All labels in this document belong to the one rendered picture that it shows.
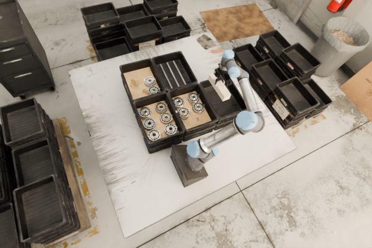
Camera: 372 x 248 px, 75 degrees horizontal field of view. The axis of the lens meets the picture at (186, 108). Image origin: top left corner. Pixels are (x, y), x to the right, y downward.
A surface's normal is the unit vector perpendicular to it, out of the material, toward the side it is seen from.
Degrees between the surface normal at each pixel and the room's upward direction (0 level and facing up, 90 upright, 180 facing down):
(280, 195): 0
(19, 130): 0
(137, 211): 0
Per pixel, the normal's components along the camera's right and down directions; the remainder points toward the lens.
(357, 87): -0.82, 0.19
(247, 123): -0.54, -0.31
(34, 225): 0.11, -0.51
